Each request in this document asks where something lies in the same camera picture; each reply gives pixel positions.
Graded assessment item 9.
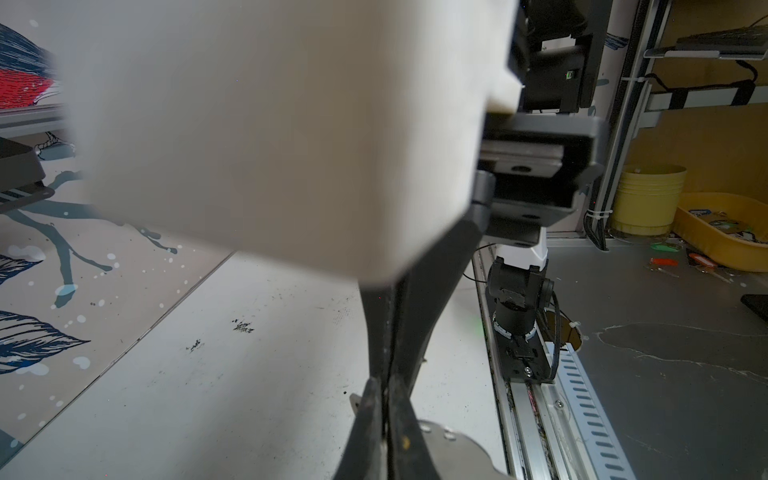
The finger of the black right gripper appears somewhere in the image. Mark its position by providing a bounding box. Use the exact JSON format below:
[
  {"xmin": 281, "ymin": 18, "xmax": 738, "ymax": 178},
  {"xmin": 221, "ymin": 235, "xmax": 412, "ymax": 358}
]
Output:
[{"xmin": 360, "ymin": 285, "xmax": 397, "ymax": 384}]

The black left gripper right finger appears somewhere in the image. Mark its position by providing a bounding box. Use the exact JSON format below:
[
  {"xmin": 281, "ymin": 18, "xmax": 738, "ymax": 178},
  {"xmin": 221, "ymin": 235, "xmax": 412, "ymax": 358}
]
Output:
[{"xmin": 387, "ymin": 377, "xmax": 439, "ymax": 479}]

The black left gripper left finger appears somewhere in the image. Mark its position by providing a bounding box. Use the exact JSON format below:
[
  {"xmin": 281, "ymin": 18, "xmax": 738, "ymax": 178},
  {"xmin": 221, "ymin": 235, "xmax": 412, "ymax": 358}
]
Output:
[{"xmin": 334, "ymin": 378, "xmax": 383, "ymax": 480}]

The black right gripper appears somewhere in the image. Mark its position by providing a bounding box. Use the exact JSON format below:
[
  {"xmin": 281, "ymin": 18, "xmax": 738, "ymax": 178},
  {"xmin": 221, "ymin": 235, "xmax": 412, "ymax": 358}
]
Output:
[{"xmin": 392, "ymin": 113, "xmax": 606, "ymax": 390}]

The silver metal keyring carabiner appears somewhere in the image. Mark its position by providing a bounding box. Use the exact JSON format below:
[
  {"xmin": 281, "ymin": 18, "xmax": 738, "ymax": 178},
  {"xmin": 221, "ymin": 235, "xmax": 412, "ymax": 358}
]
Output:
[{"xmin": 351, "ymin": 395, "xmax": 511, "ymax": 479}]

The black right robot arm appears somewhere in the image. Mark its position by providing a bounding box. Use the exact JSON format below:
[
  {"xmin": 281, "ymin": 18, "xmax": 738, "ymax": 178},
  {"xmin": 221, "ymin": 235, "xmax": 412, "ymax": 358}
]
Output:
[{"xmin": 362, "ymin": 1, "xmax": 612, "ymax": 391}]

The yellow plastic bucket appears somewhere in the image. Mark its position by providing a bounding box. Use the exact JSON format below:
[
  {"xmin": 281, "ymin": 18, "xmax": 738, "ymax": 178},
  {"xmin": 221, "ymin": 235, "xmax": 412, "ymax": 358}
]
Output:
[{"xmin": 610, "ymin": 165, "xmax": 687, "ymax": 237}]

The yellow plastic tray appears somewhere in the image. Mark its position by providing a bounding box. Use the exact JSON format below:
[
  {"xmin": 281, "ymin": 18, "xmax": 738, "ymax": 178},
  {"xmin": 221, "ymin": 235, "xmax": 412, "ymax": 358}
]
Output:
[{"xmin": 673, "ymin": 192, "xmax": 767, "ymax": 273}]

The dark grey hanging shelf basket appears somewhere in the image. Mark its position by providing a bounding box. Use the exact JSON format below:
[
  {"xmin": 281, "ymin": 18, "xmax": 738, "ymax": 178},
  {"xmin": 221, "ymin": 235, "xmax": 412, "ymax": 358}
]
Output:
[{"xmin": 0, "ymin": 138, "xmax": 55, "ymax": 214}]

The black keyboard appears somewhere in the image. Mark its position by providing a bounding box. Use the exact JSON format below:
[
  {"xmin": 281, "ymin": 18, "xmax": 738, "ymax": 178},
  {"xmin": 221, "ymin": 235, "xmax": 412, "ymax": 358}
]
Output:
[{"xmin": 675, "ymin": 25, "xmax": 767, "ymax": 55}]

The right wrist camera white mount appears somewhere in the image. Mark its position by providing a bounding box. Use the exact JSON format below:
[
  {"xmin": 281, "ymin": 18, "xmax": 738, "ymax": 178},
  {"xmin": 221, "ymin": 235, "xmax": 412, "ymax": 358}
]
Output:
[{"xmin": 42, "ymin": 1, "xmax": 522, "ymax": 284}]

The grey keyboard shelf bracket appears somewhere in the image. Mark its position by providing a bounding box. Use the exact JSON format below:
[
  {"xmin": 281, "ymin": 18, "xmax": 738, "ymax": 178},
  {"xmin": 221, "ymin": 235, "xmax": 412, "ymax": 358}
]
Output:
[{"xmin": 636, "ymin": 47, "xmax": 767, "ymax": 129}]

